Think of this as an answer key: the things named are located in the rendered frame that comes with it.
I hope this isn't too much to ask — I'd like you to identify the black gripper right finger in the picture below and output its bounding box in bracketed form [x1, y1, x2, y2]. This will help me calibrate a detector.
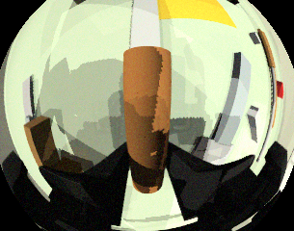
[166, 141, 255, 220]

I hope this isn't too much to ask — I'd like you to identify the red block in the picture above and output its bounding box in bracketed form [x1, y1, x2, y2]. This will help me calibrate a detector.
[277, 80, 284, 97]

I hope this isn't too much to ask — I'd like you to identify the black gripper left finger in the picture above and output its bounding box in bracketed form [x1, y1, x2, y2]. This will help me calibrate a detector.
[39, 141, 130, 226]

